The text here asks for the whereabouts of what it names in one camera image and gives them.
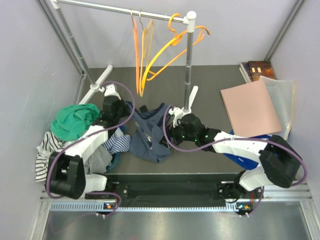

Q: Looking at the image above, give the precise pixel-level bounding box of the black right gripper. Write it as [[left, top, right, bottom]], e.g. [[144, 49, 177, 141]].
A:
[[159, 117, 198, 149]]

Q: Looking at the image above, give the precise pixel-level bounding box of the navy blue tank top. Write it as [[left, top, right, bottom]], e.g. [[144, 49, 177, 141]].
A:
[[129, 103, 172, 163]]

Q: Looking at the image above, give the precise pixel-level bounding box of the yellow orange plastic hanger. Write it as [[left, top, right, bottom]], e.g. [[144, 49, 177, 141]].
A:
[[142, 12, 211, 82]]

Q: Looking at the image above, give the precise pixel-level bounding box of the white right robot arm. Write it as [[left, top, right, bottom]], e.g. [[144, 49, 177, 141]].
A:
[[162, 106, 308, 198]]

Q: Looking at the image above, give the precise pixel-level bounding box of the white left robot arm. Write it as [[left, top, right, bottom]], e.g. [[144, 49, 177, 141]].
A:
[[45, 113, 133, 200]]

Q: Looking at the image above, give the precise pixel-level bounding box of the orange velvet hanger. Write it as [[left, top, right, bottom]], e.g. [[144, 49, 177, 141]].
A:
[[130, 11, 140, 94]]

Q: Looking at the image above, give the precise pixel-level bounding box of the tan yellow velvet hanger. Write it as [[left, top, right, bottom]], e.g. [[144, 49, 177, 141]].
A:
[[138, 19, 155, 97]]

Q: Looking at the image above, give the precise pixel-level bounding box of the blue white striped shirt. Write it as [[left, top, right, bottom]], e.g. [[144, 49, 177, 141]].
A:
[[102, 128, 131, 155]]

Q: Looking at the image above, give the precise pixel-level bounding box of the silver white clothes rack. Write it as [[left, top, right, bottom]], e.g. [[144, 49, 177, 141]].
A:
[[51, 0, 205, 124]]

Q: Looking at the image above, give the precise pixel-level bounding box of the green garment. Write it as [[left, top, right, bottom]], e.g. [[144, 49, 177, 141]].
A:
[[50, 103, 100, 142]]

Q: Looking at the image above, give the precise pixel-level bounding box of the grey white garment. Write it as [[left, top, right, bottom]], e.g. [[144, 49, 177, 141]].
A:
[[84, 145, 113, 175]]

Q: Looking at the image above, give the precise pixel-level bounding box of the blue laundry basin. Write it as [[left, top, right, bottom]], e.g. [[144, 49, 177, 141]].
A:
[[106, 152, 122, 172]]

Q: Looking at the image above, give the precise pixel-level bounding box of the pink folder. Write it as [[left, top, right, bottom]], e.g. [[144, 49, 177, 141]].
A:
[[220, 80, 283, 138]]

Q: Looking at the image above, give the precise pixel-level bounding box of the black white striped shirt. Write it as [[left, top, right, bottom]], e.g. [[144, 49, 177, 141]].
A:
[[35, 131, 67, 182]]

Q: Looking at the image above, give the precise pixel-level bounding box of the blue clipboard folder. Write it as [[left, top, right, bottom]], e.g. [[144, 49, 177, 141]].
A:
[[222, 129, 273, 171]]

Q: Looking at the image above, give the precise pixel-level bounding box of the brown book stack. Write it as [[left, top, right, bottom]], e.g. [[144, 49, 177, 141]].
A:
[[239, 61, 276, 83]]

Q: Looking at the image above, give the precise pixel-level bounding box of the translucent plastic folder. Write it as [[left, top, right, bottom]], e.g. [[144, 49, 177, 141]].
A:
[[259, 76, 297, 140]]

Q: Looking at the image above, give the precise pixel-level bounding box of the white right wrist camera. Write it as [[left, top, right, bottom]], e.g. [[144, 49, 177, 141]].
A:
[[168, 107, 185, 128]]

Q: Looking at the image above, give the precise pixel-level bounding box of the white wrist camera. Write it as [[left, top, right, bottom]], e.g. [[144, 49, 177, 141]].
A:
[[100, 83, 121, 99], [168, 107, 185, 128]]

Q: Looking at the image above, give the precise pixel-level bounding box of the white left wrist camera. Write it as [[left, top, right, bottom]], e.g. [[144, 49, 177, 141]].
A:
[[100, 83, 121, 99]]

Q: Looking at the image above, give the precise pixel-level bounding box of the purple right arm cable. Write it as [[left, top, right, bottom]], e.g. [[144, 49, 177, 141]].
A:
[[162, 106, 308, 187]]

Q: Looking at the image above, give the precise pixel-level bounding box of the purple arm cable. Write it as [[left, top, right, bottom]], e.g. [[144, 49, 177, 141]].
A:
[[162, 106, 308, 187], [44, 80, 136, 199]]

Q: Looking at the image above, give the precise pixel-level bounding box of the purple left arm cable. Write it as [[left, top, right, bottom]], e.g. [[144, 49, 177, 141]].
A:
[[44, 80, 136, 199]]

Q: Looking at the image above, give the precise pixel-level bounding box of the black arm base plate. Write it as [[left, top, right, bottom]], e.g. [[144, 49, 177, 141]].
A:
[[106, 173, 262, 208]]

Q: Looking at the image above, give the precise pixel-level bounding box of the grey slotted cable duct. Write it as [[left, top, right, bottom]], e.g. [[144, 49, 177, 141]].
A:
[[50, 201, 239, 213]]

